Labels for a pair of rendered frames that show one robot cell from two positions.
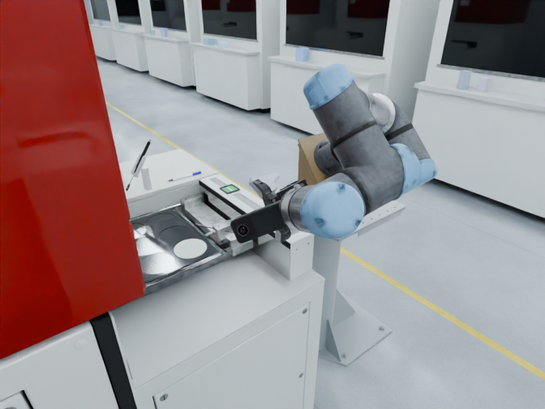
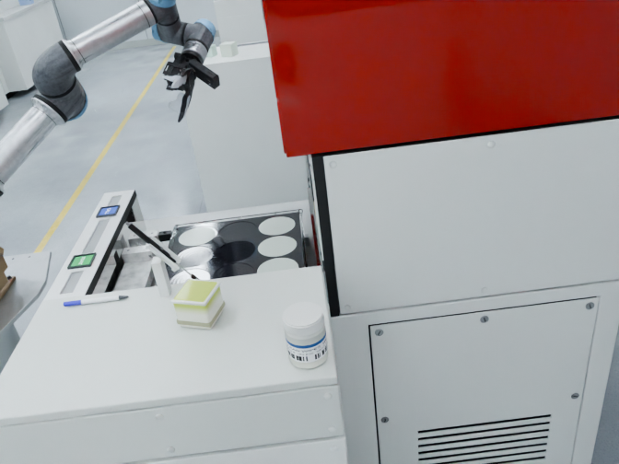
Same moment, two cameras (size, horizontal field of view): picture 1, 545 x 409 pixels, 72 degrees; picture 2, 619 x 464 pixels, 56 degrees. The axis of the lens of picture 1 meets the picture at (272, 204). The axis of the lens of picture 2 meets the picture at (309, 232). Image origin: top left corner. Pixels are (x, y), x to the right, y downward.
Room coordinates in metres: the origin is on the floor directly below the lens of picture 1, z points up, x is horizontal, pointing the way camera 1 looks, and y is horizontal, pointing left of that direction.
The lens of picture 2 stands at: (1.83, 1.35, 1.66)
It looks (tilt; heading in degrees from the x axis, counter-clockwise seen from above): 30 degrees down; 218
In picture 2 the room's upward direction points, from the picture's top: 7 degrees counter-clockwise
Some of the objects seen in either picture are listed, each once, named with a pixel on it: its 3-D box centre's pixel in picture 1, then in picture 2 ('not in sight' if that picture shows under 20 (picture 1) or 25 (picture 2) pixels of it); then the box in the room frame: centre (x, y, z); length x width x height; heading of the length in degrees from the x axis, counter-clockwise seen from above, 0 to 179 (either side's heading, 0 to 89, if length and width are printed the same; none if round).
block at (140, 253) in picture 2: (225, 227); (138, 253); (1.07, 0.16, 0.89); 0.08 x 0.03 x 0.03; 128
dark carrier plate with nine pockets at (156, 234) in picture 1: (143, 247); (236, 251); (0.95, 0.41, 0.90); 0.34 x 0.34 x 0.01; 38
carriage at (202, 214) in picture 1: (214, 225); (135, 279); (1.13, 0.21, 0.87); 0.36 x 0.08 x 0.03; 38
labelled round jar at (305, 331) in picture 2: not in sight; (306, 335); (1.24, 0.85, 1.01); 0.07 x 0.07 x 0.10
